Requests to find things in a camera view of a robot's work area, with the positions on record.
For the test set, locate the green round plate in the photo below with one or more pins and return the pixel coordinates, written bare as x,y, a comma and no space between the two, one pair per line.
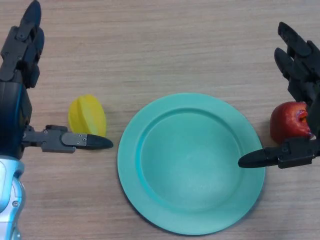
191,165

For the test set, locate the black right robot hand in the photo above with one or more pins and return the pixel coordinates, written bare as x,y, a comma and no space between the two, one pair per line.
300,72

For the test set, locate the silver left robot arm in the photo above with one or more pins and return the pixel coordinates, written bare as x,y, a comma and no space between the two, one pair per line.
8,197

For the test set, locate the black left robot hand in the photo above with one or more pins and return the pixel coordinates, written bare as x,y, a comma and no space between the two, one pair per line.
12,105

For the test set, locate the yellow starfruit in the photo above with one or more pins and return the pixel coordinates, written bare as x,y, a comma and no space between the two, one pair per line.
87,115

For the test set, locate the red apple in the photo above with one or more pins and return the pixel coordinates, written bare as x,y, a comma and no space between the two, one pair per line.
287,122

